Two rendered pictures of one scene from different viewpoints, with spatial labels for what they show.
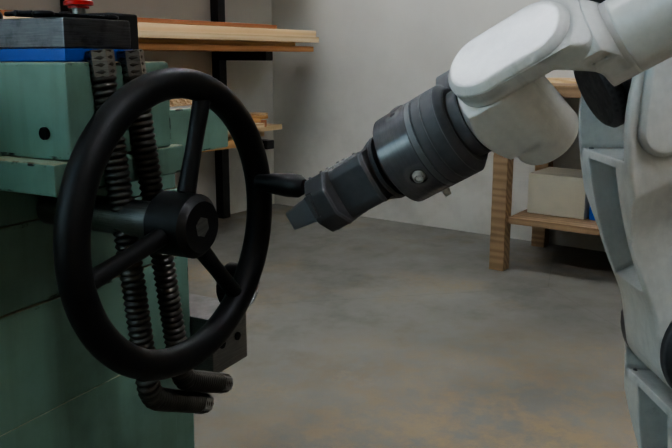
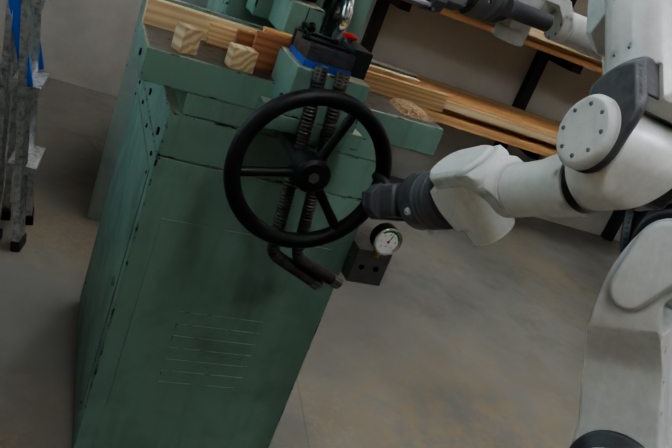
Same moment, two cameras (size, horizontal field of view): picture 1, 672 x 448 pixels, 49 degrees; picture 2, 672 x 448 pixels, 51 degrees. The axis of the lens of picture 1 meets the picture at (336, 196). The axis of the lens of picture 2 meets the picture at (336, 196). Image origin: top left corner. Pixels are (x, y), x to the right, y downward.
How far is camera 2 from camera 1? 0.62 m
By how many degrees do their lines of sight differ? 36
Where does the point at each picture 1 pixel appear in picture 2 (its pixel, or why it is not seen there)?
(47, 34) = (304, 48)
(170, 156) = (349, 138)
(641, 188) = (596, 320)
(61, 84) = (293, 76)
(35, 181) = not seen: hidden behind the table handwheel
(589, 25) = (488, 171)
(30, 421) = (229, 231)
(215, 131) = (425, 142)
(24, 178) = not seen: hidden behind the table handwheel
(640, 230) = (592, 352)
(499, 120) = (444, 201)
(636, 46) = (504, 196)
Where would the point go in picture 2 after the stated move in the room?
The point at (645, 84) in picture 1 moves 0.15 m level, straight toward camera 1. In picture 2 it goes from (630, 250) to (551, 236)
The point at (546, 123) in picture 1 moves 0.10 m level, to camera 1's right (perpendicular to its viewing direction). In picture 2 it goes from (472, 219) to (535, 259)
